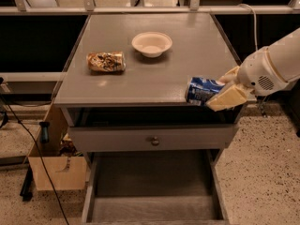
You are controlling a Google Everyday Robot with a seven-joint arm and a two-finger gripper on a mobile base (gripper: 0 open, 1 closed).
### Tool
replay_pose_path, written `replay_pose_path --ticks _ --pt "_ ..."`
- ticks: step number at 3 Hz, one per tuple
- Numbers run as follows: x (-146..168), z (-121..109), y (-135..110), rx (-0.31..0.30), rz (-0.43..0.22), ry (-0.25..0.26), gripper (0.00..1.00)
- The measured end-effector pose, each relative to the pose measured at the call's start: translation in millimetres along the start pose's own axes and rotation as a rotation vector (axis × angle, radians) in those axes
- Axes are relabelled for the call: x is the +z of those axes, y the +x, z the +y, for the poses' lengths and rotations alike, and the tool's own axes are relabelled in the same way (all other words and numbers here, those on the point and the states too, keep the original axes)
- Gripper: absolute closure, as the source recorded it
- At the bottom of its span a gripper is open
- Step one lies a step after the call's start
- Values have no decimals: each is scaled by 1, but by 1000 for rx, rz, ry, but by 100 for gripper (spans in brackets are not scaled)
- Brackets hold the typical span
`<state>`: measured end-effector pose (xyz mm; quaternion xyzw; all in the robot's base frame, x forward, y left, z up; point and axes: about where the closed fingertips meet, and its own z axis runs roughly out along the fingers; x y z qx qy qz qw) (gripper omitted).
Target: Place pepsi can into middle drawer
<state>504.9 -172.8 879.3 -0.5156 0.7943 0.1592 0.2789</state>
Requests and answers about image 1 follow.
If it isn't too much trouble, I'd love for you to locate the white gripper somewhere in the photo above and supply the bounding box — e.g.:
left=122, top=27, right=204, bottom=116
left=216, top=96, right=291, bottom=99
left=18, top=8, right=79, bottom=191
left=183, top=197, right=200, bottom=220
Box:
left=206, top=47, right=288, bottom=112

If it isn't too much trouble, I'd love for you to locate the blue pepsi can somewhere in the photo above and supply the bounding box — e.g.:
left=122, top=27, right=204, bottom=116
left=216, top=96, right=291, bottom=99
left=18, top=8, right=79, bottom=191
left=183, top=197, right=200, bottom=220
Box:
left=185, top=77, right=225, bottom=106

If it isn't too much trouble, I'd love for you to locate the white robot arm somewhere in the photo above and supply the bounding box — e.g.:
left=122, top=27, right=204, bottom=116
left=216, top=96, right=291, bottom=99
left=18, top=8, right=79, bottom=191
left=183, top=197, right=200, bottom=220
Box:
left=206, top=28, right=300, bottom=112

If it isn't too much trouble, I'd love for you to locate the closed grey top drawer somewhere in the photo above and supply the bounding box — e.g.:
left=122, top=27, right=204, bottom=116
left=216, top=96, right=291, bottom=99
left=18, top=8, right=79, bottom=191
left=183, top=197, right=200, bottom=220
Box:
left=67, top=125, right=238, bottom=153

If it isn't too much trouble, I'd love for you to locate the round brass drawer knob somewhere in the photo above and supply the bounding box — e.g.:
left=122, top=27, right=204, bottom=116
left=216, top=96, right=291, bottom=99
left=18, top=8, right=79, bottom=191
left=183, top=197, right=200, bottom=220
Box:
left=151, top=137, right=159, bottom=146

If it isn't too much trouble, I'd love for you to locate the crushed gold snack can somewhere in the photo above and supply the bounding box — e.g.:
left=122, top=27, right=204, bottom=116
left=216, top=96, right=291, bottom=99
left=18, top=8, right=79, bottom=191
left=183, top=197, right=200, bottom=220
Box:
left=86, top=52, right=126, bottom=73

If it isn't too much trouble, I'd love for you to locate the open grey middle drawer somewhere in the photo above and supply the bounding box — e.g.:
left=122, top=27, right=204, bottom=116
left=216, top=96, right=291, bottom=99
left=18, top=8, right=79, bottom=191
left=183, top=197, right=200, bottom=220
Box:
left=82, top=150, right=231, bottom=225

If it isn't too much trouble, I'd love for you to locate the white paper bowl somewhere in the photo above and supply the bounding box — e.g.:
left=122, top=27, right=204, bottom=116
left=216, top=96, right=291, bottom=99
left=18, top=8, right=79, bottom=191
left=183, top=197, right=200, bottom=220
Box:
left=131, top=32, right=173, bottom=58

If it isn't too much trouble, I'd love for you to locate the grey wooden cabinet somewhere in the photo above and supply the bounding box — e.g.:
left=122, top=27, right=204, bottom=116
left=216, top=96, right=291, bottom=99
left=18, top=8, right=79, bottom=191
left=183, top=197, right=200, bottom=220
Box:
left=53, top=12, right=258, bottom=161

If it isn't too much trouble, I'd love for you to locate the cardboard box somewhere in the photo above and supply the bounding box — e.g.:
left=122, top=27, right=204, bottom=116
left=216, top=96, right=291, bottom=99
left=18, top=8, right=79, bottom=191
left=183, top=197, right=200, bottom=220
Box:
left=28, top=105, right=87, bottom=191

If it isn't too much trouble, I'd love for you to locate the white hanging cable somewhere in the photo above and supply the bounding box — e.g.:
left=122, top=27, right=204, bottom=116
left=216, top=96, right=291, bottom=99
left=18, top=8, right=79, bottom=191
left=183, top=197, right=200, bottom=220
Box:
left=238, top=3, right=261, bottom=53

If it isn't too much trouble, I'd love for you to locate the metal railing frame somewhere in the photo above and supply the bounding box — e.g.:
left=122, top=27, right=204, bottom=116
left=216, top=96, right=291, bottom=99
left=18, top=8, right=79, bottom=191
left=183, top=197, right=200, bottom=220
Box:
left=0, top=0, right=300, bottom=17

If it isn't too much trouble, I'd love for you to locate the black handle tool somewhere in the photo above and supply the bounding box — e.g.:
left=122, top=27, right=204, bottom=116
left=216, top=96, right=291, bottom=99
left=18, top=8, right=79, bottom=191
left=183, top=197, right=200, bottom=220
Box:
left=39, top=121, right=50, bottom=143

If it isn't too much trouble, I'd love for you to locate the black floor cable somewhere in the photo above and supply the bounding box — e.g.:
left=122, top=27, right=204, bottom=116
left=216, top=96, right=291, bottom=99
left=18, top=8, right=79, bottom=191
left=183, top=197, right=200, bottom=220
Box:
left=0, top=94, right=70, bottom=225

